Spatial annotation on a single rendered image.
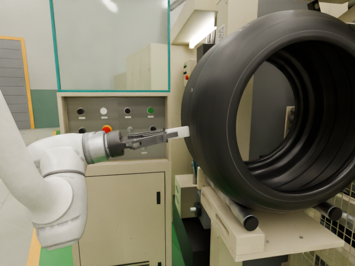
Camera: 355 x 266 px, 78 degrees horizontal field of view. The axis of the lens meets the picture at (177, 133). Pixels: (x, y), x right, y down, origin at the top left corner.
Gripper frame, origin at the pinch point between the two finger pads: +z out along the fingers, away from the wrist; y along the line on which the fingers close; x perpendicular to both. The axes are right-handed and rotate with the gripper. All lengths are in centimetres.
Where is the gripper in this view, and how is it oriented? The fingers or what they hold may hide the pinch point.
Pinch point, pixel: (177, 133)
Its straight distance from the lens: 65.9
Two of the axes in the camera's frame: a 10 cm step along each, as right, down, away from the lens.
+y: -1.8, -1.7, 9.7
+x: 1.4, 9.7, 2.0
